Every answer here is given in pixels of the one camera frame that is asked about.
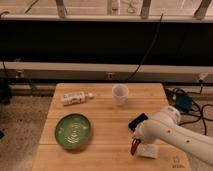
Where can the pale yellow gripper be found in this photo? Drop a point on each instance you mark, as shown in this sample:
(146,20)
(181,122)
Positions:
(137,141)

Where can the red chili pepper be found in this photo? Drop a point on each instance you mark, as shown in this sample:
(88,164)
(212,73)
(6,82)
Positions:
(132,150)

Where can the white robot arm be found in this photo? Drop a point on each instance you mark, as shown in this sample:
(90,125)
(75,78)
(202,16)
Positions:
(164,125)

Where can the white sponge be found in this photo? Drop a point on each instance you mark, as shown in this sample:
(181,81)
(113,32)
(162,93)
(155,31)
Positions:
(147,150)

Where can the black sponge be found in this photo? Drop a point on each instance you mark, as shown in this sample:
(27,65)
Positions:
(133,124)

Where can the clear plastic cup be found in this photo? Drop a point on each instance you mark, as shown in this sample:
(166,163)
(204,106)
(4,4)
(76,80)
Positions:
(120,93)

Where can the blue power box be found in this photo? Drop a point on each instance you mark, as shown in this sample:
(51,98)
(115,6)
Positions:
(183,102)

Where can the green ceramic bowl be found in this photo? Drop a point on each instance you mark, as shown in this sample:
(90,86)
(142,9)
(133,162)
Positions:
(72,131)

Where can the white plastic bottle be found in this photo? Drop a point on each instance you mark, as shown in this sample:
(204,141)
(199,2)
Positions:
(76,97)

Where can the grey metal rail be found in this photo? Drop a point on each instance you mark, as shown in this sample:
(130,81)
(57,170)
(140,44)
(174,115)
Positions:
(108,72)

